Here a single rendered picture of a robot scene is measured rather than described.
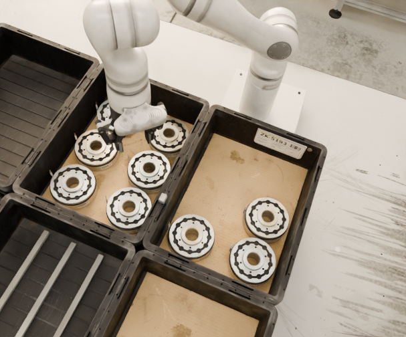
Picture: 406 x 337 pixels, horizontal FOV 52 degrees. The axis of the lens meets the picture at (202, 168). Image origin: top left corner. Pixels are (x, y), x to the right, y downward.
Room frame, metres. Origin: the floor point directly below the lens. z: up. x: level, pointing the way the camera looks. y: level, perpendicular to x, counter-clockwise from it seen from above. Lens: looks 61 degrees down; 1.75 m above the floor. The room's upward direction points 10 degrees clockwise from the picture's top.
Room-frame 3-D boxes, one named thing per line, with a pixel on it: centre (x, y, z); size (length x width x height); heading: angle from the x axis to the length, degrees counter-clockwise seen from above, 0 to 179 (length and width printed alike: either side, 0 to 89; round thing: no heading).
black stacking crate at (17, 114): (0.55, 0.49, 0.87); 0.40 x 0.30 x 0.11; 167
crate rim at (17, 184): (0.48, 0.20, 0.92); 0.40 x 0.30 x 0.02; 167
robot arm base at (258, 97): (0.77, -0.12, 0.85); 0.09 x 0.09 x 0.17; 1
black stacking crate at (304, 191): (0.41, -0.09, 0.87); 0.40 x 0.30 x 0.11; 167
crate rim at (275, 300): (0.41, -0.09, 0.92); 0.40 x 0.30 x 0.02; 167
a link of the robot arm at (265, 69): (0.78, -0.12, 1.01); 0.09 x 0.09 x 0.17; 7
